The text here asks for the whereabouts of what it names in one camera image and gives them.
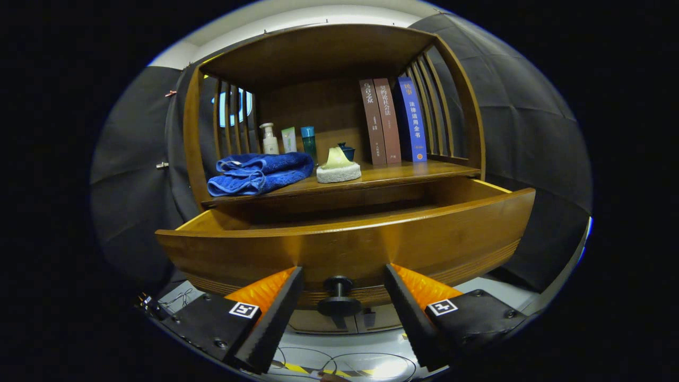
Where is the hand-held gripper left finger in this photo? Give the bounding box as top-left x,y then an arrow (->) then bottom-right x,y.
162,265 -> 306,375

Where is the wooden countertop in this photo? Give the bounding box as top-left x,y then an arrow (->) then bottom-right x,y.
202,161 -> 481,207

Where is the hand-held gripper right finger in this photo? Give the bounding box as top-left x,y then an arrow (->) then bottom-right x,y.
385,263 -> 528,372

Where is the teal bottle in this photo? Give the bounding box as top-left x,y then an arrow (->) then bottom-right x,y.
301,126 -> 318,162

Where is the brown book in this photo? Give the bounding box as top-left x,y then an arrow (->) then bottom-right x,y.
359,79 -> 387,166
373,78 -> 402,164

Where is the black backdrop cloth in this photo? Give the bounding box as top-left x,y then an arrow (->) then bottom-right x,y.
89,13 -> 594,298

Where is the wooden drawer with black knob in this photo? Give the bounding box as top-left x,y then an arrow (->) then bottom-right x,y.
155,178 -> 536,319

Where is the white pump bottle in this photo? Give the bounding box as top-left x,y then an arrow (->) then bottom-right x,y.
259,123 -> 280,155

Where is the blue folded towel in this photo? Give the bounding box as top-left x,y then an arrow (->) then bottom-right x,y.
207,152 -> 315,197

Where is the wooden cabinet with slatted hutch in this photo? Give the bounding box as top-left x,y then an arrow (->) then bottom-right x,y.
183,24 -> 486,335

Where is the blue book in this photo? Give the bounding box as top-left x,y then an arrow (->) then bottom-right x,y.
395,76 -> 428,162

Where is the wooden cabinet door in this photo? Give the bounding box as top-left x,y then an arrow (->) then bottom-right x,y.
289,309 -> 359,335
356,305 -> 404,333

